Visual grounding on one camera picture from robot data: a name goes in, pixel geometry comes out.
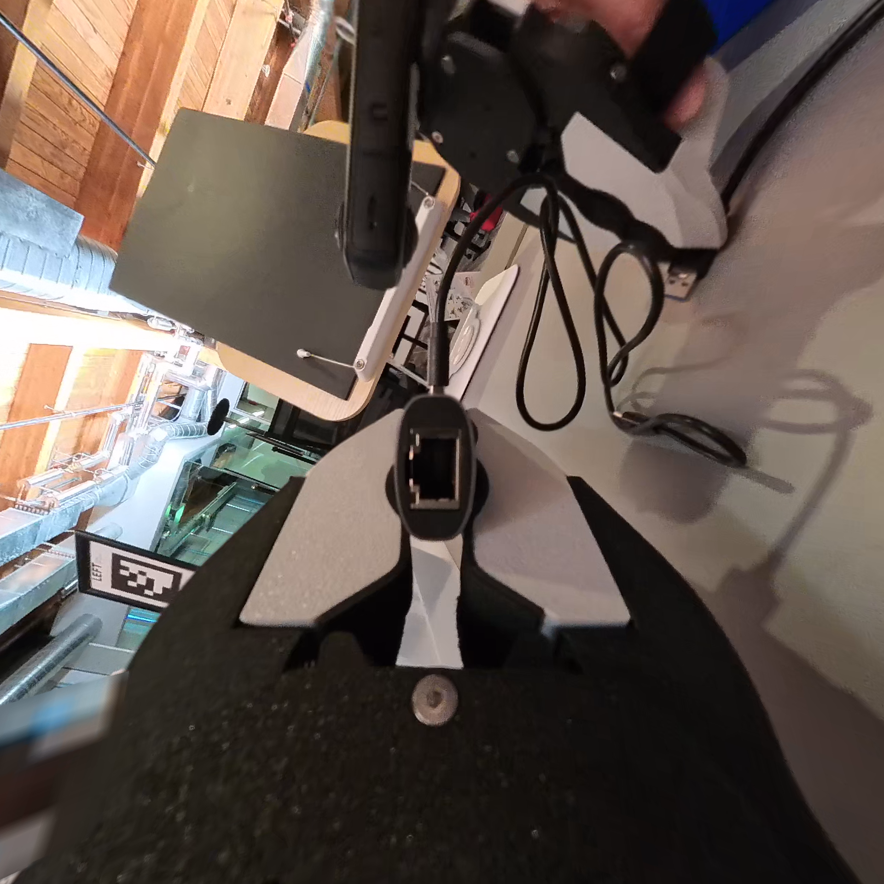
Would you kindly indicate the printed paper sheet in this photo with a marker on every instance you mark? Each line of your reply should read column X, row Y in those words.
column 459, row 300

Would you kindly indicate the grey desk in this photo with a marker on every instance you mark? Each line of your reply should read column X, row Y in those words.
column 760, row 345

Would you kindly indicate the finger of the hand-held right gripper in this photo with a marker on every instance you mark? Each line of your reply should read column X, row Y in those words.
column 684, row 207

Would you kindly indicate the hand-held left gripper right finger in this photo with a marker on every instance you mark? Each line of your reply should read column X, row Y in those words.
column 545, row 552

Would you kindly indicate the black tablet tan frame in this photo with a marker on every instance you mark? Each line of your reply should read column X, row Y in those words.
column 242, row 242

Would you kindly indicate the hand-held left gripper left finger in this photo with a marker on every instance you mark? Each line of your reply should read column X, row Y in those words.
column 324, row 545

